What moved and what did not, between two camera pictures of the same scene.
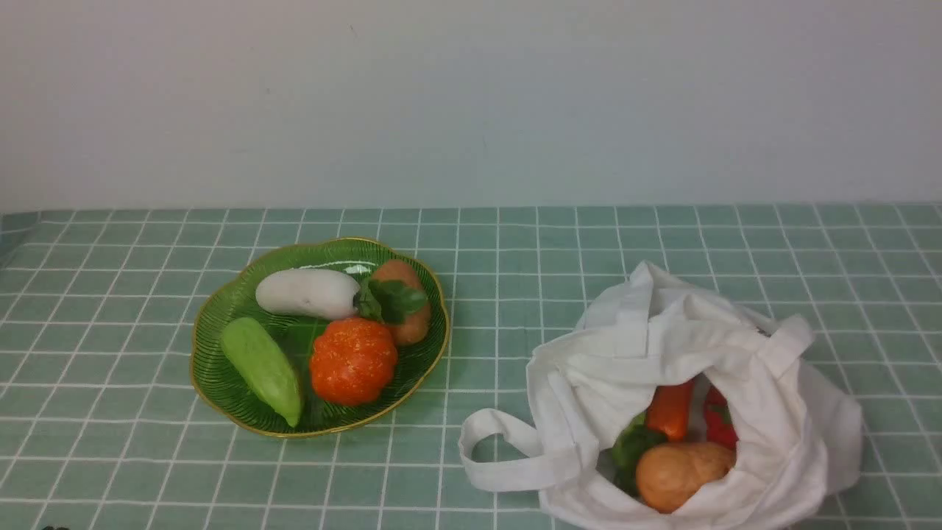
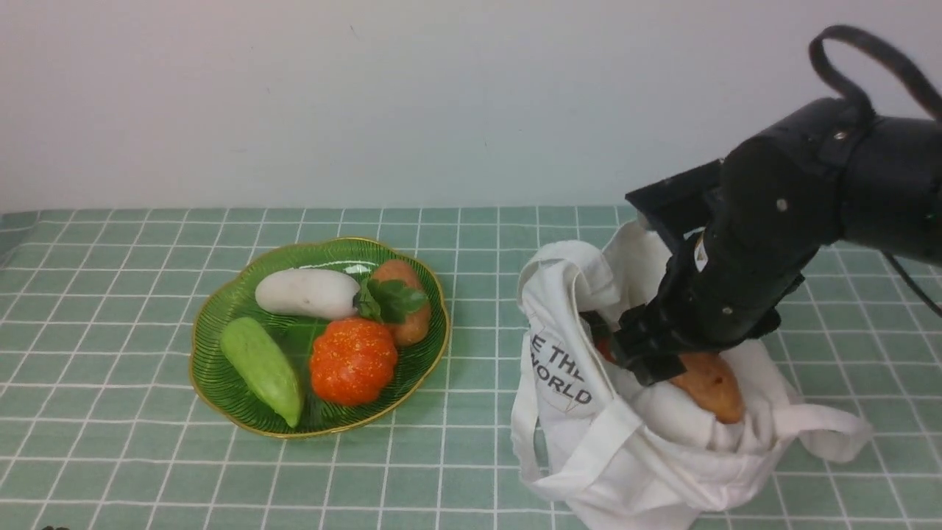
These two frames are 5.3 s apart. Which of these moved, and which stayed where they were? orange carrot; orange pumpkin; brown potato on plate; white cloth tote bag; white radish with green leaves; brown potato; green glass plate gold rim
Moved: white cloth tote bag; orange carrot; brown potato
Stayed: orange pumpkin; white radish with green leaves; brown potato on plate; green glass plate gold rim
